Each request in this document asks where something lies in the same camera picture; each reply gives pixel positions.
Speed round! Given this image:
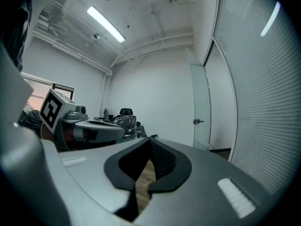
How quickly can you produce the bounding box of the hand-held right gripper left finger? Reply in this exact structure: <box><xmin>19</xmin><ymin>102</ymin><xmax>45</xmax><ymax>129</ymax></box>
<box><xmin>41</xmin><ymin>137</ymin><xmax>151</xmax><ymax>222</ymax></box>

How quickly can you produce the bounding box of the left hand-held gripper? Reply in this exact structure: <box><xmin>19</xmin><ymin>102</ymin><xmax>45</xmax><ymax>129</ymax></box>
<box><xmin>38</xmin><ymin>88</ymin><xmax>126</xmax><ymax>152</ymax></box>

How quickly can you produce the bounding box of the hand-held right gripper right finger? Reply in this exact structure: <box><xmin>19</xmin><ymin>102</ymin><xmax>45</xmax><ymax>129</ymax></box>
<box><xmin>134</xmin><ymin>137</ymin><xmax>283</xmax><ymax>226</ymax></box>

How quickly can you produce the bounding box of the frosted glass door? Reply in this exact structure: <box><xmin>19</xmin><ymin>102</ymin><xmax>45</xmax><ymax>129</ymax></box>
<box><xmin>185</xmin><ymin>47</ymin><xmax>212</xmax><ymax>151</ymax></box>

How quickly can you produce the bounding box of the black plastic-wrapped office chair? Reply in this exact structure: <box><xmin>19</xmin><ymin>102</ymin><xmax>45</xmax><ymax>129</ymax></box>
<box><xmin>112</xmin><ymin>107</ymin><xmax>137</xmax><ymax>137</ymax></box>

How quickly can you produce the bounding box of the white vertical pipe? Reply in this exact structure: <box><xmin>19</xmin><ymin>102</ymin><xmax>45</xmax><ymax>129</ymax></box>
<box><xmin>98</xmin><ymin>74</ymin><xmax>109</xmax><ymax>118</ymax></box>

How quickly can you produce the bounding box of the grey office chair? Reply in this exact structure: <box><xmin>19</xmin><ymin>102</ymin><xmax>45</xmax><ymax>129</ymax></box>
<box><xmin>135</xmin><ymin>121</ymin><xmax>148</xmax><ymax>138</ymax></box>

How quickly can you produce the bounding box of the window with blinds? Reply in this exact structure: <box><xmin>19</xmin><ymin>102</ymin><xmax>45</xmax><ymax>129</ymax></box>
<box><xmin>20</xmin><ymin>71</ymin><xmax>76</xmax><ymax>112</ymax></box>

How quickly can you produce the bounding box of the white ceiling pipe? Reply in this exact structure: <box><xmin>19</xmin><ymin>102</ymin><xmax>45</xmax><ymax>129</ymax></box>
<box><xmin>32</xmin><ymin>29</ymin><xmax>112</xmax><ymax>76</ymax></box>

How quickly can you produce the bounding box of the long ceiling light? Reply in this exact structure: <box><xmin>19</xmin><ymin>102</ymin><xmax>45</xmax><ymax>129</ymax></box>
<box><xmin>86</xmin><ymin>5</ymin><xmax>127</xmax><ymax>44</ymax></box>

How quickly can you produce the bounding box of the white air vent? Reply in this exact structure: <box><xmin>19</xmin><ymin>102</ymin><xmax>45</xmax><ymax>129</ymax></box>
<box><xmin>38</xmin><ymin>8</ymin><xmax>53</xmax><ymax>21</ymax></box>

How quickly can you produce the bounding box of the person's dark clothing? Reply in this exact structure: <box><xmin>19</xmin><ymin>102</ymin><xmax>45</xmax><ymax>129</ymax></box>
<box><xmin>0</xmin><ymin>0</ymin><xmax>34</xmax><ymax>73</ymax></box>

